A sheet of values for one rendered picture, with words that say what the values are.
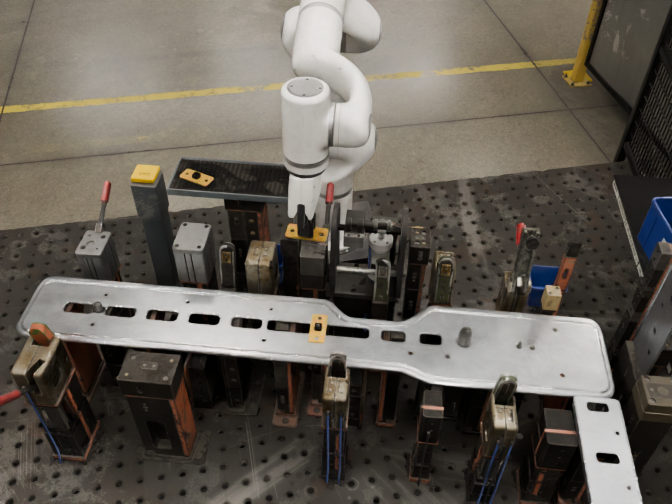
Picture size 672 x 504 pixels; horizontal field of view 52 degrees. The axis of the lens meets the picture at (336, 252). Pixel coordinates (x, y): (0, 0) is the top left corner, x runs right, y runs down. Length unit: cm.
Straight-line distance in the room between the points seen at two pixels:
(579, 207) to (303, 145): 151
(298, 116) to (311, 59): 16
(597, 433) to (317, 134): 85
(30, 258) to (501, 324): 148
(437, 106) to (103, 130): 196
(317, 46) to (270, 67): 331
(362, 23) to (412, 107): 269
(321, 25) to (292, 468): 104
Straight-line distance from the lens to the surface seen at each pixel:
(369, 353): 157
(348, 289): 174
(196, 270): 171
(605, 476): 151
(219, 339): 161
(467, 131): 406
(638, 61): 415
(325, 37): 131
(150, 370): 155
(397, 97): 430
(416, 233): 168
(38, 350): 162
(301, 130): 118
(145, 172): 184
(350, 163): 190
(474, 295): 213
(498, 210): 245
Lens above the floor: 225
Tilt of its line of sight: 45 degrees down
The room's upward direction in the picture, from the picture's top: 1 degrees clockwise
